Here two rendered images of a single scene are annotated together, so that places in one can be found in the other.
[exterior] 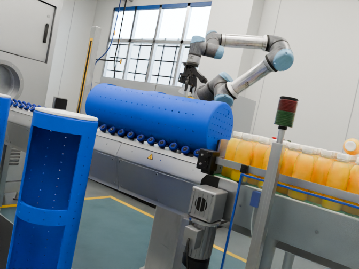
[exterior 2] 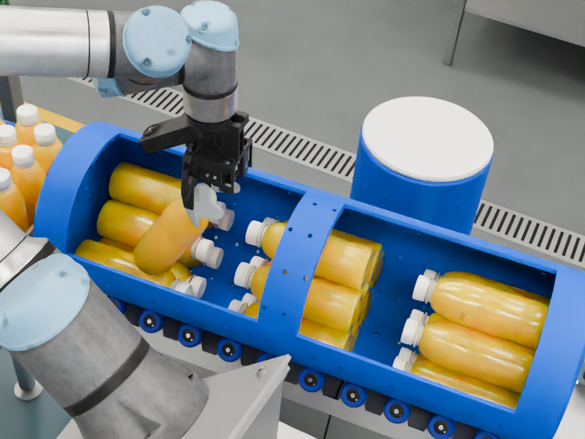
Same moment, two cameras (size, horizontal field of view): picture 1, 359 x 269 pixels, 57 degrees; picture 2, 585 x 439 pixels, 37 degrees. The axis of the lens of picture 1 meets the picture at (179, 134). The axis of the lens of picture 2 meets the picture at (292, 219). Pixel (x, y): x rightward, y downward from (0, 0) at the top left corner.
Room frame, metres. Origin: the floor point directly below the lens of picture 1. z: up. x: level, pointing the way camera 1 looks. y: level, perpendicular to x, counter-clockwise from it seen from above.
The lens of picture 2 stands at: (2.85, -0.14, 2.16)
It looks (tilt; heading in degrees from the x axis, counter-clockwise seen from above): 44 degrees down; 164
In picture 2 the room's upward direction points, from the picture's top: 6 degrees clockwise
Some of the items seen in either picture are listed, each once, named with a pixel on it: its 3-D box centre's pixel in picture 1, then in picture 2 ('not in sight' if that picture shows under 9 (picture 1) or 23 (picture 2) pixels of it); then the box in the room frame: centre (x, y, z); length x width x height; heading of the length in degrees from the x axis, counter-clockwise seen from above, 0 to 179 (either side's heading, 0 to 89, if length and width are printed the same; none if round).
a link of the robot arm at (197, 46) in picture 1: (196, 46); (207, 49); (1.88, 0.00, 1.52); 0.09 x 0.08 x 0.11; 100
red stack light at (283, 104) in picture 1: (287, 106); not in sight; (1.15, -0.34, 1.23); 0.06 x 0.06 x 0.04
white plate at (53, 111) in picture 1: (67, 113); (427, 137); (1.52, 0.52, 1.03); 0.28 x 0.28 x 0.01
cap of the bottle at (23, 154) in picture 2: not in sight; (23, 155); (1.55, -0.29, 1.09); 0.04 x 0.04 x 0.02
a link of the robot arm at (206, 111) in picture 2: (193, 60); (211, 96); (1.88, 0.01, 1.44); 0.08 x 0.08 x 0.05
